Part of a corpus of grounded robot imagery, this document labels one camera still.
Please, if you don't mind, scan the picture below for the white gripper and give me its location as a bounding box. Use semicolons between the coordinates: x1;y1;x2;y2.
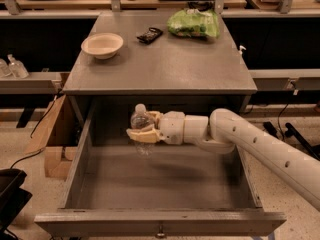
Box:
126;111;185;145

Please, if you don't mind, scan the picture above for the clear plastic water bottle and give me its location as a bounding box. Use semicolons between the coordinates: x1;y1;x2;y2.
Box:
130;104;154;157

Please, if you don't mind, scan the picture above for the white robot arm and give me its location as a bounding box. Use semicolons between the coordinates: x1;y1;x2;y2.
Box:
127;108;320;210

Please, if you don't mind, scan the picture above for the open grey top drawer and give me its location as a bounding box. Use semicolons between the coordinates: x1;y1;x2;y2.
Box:
35;98;286;237

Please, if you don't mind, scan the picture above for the metal drawer knob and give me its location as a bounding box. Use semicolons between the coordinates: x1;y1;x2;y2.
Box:
155;225;166;239

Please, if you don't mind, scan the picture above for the small white pump bottle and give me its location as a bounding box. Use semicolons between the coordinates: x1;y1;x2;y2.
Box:
239;45;247;55

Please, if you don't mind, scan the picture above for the clear sanitizer bottle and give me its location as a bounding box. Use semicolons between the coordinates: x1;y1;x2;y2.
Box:
8;54;29;79

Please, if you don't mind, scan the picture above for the black snack bar wrapper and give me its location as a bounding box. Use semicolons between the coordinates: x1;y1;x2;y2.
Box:
137;27;163;45

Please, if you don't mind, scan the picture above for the white paper bowl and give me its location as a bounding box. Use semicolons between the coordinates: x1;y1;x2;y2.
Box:
81;33;124;59

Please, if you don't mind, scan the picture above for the cardboard box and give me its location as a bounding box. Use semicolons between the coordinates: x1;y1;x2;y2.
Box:
24;94;77;179

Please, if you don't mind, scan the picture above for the green chip bag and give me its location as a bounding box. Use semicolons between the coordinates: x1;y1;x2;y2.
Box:
167;9;220;38

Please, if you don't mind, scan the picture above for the black power adapter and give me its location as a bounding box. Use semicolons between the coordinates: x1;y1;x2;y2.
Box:
263;122;277;137

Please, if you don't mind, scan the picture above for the black bin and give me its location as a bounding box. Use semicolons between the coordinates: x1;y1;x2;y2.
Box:
0;169;32;233

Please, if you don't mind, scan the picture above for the black floor cable right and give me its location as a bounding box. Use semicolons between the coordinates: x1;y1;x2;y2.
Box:
243;102;291;132

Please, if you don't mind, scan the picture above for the black floor cable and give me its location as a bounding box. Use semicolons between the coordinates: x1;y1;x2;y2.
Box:
243;102;291;132
9;93;59;169

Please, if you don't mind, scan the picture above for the black floor cable left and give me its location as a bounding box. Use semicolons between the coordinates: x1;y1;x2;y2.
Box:
9;93;59;169

